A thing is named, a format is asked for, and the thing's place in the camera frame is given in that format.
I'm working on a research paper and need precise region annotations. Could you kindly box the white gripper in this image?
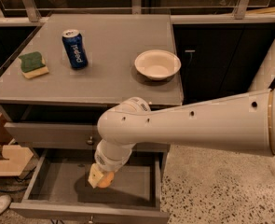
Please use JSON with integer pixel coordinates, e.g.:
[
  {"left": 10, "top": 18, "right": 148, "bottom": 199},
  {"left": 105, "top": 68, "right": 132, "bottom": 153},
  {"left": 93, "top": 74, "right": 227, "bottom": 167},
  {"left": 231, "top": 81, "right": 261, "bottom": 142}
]
[{"left": 88, "top": 151, "right": 127, "bottom": 189}]

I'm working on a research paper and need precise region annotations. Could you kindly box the orange fruit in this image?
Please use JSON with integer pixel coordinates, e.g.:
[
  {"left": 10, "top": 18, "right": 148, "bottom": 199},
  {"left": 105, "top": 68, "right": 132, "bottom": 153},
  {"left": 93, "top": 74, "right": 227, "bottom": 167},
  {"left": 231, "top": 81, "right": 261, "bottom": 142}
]
[{"left": 97, "top": 172, "right": 115, "bottom": 189}]

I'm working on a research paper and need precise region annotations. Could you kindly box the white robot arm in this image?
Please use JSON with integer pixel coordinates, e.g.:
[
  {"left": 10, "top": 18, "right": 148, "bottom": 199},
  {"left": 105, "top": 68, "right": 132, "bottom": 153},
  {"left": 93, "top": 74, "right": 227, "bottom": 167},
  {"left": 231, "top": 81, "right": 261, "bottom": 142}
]
[{"left": 88, "top": 39, "right": 275, "bottom": 188}]

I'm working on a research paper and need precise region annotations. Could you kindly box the open grey middle drawer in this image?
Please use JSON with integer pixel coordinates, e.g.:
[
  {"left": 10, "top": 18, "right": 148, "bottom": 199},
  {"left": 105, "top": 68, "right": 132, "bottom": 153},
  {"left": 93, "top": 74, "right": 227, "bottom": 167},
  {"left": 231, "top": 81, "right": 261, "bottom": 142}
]
[{"left": 10, "top": 149, "right": 169, "bottom": 224}]

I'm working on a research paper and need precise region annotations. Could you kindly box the closed top drawer front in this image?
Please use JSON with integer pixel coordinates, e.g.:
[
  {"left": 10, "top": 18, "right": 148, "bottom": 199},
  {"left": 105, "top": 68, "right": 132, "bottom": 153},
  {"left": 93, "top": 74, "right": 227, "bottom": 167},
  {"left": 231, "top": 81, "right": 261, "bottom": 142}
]
[{"left": 4, "top": 121, "right": 172, "bottom": 153}]

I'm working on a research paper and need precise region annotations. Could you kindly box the grey drawer cabinet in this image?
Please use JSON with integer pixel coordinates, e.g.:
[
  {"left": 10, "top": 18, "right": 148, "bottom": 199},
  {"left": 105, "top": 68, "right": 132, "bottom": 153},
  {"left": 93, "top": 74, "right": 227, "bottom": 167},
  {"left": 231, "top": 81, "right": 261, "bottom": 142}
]
[{"left": 0, "top": 13, "right": 185, "bottom": 224}]

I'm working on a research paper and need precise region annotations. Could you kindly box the light wooden board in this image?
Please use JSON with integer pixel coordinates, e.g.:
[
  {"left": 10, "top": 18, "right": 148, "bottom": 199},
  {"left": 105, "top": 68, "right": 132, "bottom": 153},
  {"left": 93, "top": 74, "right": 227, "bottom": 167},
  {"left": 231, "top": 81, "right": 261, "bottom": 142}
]
[{"left": 0, "top": 113, "right": 34, "bottom": 176}]

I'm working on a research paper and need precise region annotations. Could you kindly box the white paper bowl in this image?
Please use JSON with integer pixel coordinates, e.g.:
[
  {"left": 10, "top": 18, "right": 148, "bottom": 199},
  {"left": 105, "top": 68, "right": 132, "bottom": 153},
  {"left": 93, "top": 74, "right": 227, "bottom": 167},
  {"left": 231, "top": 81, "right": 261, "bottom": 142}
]
[{"left": 134, "top": 49, "right": 181, "bottom": 80}]

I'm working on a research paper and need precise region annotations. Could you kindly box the green yellow sponge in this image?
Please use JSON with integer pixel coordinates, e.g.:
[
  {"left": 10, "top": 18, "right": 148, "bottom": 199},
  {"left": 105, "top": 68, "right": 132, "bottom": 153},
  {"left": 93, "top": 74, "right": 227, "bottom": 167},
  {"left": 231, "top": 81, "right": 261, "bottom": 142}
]
[{"left": 19, "top": 51, "right": 48, "bottom": 79}]

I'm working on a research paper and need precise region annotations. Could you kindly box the blue pepsi can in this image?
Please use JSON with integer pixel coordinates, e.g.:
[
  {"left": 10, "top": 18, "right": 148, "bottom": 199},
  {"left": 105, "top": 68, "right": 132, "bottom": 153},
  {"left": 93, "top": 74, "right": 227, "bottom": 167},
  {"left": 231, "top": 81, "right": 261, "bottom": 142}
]
[{"left": 62, "top": 29, "right": 88, "bottom": 69}]

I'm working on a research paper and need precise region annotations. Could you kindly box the dark lower cabinet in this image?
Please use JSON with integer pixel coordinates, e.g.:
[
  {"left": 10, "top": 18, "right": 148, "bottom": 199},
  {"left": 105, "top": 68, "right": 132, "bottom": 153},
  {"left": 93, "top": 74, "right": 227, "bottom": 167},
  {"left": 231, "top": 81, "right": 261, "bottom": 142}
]
[{"left": 173, "top": 23, "right": 275, "bottom": 105}]

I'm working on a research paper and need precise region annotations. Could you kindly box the black floor cable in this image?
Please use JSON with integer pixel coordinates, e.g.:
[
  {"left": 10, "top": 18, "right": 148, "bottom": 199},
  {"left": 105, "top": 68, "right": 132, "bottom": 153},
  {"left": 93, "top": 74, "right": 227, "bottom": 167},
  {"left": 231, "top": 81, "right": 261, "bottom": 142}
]
[{"left": 0, "top": 166, "right": 37, "bottom": 194}]

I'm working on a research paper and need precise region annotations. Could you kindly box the metal window frame rail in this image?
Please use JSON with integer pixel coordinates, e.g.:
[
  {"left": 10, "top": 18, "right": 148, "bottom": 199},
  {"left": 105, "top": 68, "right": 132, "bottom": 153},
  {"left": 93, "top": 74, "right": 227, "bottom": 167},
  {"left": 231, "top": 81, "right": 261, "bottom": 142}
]
[{"left": 0, "top": 0, "right": 275, "bottom": 27}]

